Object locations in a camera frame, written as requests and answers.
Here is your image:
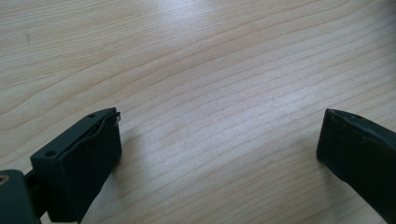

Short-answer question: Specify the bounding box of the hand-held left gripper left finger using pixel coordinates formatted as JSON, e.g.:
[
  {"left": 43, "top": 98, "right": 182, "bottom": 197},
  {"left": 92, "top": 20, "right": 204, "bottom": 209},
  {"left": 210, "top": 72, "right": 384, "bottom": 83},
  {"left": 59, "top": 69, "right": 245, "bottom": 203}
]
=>
[{"left": 30, "top": 106, "right": 122, "bottom": 224}]

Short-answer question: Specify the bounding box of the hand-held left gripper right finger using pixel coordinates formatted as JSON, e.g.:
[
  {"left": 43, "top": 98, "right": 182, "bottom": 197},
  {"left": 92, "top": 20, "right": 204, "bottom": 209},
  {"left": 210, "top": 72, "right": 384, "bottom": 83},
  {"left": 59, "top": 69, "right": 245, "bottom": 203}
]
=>
[{"left": 316, "top": 107, "right": 396, "bottom": 224}]

